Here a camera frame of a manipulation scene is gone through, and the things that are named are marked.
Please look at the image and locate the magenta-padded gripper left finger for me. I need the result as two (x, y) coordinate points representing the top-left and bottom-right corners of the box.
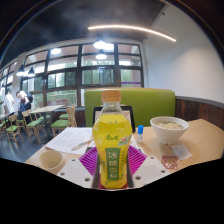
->
(57, 145), (101, 190)

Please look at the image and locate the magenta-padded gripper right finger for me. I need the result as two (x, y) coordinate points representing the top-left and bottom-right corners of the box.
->
(126, 145), (170, 189)

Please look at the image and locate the yellow drink bottle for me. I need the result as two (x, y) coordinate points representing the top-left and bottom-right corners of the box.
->
(91, 89), (133, 190)

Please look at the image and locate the red sachet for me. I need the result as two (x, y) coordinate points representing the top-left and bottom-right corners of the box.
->
(161, 154), (180, 171)

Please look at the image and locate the white mug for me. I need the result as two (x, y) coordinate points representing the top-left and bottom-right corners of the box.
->
(36, 149), (67, 175)

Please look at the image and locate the white paper sheet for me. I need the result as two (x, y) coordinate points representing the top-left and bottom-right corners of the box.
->
(45, 126), (95, 155)

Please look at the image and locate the white sachet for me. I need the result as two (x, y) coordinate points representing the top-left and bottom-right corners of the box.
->
(170, 143), (193, 161)

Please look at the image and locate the small blue-capped bottle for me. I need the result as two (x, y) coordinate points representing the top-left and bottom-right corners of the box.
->
(136, 124), (145, 144)

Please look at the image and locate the white bowl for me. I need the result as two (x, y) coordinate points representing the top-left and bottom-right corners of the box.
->
(149, 115), (190, 145)

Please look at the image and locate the group of green-seated wooden chairs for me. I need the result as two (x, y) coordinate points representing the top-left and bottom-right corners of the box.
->
(0, 103), (78, 144)

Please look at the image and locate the green upholstered bench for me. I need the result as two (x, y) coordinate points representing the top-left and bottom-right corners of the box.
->
(83, 87), (177, 128)

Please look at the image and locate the wooden dining table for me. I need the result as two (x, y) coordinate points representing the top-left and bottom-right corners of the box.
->
(28, 104), (64, 134)

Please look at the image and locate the person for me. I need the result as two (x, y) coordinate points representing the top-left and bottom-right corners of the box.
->
(15, 89), (34, 113)
(3, 87), (16, 116)

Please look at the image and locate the group of pendant lamps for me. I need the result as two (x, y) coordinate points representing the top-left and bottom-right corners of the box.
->
(15, 38), (114, 78)

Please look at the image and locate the long curved ceiling light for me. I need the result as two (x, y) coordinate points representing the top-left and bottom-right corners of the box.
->
(87, 24), (177, 43)

